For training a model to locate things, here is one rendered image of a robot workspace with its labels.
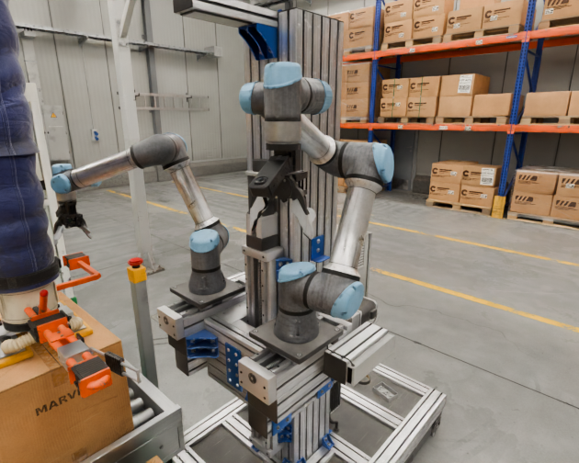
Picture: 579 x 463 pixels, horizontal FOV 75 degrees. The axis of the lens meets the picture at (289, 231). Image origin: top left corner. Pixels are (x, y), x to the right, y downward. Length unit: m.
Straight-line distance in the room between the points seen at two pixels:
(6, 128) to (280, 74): 0.92
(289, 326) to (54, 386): 0.78
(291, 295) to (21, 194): 0.92
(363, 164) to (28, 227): 1.09
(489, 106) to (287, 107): 7.03
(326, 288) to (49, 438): 1.03
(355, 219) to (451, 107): 6.87
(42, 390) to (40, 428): 0.13
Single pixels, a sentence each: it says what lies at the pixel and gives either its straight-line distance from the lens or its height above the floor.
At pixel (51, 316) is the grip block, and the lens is 1.46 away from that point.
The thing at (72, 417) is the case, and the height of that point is 0.74.
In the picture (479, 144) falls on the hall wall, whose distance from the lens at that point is 9.11.
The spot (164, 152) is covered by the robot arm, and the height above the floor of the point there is 1.59.
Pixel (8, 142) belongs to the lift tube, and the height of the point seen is 1.64.
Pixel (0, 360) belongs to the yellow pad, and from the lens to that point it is 1.57.
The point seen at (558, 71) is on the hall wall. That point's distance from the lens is 8.87.
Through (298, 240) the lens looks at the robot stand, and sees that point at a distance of 1.36.
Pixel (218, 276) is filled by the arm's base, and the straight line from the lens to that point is 1.56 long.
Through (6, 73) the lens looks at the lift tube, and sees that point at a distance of 1.46.
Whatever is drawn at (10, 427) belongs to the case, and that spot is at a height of 0.82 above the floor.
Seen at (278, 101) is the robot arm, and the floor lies 1.74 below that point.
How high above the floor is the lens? 1.71
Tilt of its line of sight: 17 degrees down
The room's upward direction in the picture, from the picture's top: straight up
